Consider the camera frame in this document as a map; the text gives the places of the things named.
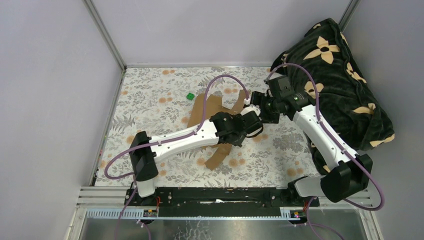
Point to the black floral blanket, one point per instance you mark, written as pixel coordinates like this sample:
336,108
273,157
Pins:
322,65

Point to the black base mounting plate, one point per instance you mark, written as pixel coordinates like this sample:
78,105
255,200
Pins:
218,202

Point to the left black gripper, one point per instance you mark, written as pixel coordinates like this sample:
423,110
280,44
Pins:
238,141

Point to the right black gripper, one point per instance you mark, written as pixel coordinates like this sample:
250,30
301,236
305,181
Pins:
256,97

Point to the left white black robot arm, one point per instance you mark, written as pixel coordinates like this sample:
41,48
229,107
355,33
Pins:
145,152

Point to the aluminium frame rail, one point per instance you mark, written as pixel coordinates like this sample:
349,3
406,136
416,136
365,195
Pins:
115,195

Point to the small green cube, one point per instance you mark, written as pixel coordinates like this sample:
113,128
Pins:
190,96

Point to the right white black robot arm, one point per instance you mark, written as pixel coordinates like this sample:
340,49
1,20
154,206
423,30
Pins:
347,169

